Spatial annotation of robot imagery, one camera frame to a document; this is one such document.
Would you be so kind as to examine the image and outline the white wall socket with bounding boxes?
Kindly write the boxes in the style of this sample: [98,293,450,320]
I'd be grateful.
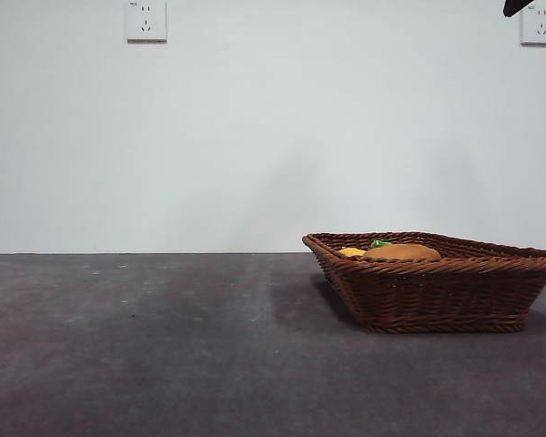
[126,1,168,45]
[520,5,546,47]

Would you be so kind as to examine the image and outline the brown wicker basket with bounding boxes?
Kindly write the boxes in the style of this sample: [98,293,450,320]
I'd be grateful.
[301,231,546,335]

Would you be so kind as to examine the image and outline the brown potato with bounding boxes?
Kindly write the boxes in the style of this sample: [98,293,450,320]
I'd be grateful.
[361,243,442,263]

